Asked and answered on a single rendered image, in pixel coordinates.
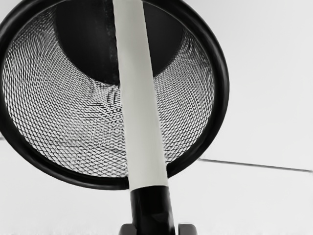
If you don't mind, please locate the black mesh pen holder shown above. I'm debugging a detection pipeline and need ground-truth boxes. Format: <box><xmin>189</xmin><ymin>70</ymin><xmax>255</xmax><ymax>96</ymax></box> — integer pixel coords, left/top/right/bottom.
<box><xmin>0</xmin><ymin>0</ymin><xmax>230</xmax><ymax>191</ymax></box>

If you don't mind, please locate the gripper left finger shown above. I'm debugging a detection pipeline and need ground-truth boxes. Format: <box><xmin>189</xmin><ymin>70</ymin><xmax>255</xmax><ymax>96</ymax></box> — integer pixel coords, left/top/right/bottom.
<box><xmin>119</xmin><ymin>225</ymin><xmax>136</xmax><ymax>235</ymax></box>

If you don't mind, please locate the white pen with black cap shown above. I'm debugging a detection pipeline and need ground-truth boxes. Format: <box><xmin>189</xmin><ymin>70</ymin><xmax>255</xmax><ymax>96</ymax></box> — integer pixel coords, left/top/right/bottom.
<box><xmin>112</xmin><ymin>0</ymin><xmax>177</xmax><ymax>235</ymax></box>

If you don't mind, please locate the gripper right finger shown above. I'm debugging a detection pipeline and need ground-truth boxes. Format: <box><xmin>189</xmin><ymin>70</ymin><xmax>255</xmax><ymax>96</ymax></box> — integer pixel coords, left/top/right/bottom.
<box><xmin>175</xmin><ymin>224</ymin><xmax>198</xmax><ymax>235</ymax></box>

